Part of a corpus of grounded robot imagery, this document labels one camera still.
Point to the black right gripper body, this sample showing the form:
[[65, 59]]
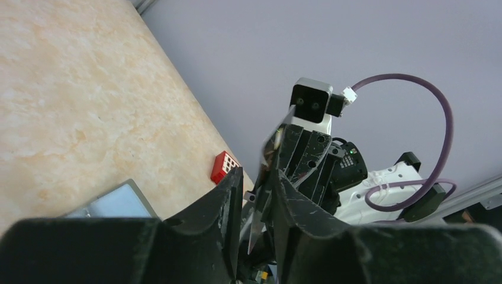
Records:
[[342, 168]]

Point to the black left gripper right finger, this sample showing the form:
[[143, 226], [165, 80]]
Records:
[[312, 246]]

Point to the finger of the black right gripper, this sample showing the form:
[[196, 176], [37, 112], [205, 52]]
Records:
[[300, 153]]

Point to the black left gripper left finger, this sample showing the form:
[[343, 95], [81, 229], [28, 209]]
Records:
[[200, 244]]

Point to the grey card holder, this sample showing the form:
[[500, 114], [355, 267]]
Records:
[[124, 201]]

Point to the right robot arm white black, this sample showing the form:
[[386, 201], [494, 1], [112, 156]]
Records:
[[386, 187]]

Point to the red plastic basket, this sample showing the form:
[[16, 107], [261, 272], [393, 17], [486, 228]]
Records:
[[223, 163]]

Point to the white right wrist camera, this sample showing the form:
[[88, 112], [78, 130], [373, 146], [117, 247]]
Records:
[[313, 104]]

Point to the aluminium frame rail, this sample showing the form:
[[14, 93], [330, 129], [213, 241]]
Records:
[[484, 191]]

